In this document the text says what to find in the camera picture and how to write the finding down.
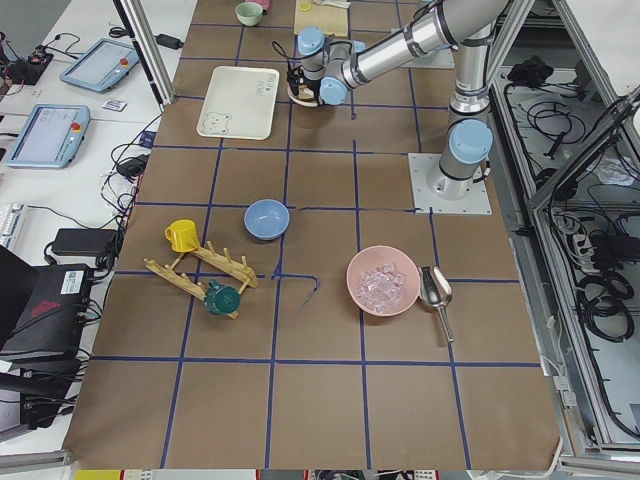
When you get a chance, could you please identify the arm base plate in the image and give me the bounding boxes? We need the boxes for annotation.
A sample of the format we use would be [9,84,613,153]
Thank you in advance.
[403,48,455,70]
[408,153,492,215]

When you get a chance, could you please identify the pink cloth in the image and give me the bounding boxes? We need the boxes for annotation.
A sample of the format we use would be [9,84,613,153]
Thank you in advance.
[256,0,272,12]

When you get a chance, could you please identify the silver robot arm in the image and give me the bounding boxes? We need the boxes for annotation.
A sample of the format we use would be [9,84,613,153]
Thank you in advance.
[287,0,507,201]

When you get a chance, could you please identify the dark green cup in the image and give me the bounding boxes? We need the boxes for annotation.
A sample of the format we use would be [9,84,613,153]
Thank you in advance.
[204,280,241,315]

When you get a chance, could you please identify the aluminium frame post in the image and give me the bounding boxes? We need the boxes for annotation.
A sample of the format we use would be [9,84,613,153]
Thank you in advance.
[113,0,175,107]

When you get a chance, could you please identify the wooden cutting board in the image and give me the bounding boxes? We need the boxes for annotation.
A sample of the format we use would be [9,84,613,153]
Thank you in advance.
[293,0,349,38]

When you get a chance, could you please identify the green bowl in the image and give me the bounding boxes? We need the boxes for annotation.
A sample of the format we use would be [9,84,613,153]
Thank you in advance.
[235,1,263,27]

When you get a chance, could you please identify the black laptop computer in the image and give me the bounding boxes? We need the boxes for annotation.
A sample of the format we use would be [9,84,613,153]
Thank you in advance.
[0,244,96,431]

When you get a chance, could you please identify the far teach pendant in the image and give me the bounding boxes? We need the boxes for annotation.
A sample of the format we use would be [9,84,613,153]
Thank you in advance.
[59,38,139,92]

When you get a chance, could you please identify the blue bowl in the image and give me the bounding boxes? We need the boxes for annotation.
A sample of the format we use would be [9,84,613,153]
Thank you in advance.
[244,199,290,241]

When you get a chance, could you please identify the wooden drying rack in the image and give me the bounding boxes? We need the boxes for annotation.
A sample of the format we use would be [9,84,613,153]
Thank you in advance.
[143,240,261,320]

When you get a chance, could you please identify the clear ice cubes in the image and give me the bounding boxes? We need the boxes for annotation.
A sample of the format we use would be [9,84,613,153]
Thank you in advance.
[355,264,406,313]

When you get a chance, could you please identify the yellow cup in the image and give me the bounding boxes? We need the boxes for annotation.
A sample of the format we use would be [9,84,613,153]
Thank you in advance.
[164,219,200,253]

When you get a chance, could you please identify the black power adapter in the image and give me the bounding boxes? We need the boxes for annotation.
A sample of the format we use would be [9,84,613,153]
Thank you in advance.
[51,228,116,257]

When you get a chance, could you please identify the cream bear tray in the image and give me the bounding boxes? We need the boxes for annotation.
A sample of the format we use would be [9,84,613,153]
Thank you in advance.
[196,66,280,140]

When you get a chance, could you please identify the teach pendant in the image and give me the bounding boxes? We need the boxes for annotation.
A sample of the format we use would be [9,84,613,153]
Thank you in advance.
[6,104,91,169]
[59,38,139,92]

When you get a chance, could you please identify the metal scoop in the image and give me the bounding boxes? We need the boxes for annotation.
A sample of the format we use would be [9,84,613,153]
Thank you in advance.
[418,266,454,343]

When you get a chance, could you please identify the near teach pendant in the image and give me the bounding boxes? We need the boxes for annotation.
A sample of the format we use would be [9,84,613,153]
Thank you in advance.
[6,104,91,169]

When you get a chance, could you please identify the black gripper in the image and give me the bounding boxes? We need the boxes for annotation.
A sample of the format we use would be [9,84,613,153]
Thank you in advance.
[286,67,320,103]

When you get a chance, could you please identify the cream round plate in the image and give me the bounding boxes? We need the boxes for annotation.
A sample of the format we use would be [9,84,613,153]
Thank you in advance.
[287,86,319,108]

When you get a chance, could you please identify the pink bowl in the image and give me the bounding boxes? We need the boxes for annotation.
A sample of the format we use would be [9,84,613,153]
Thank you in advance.
[346,245,421,317]

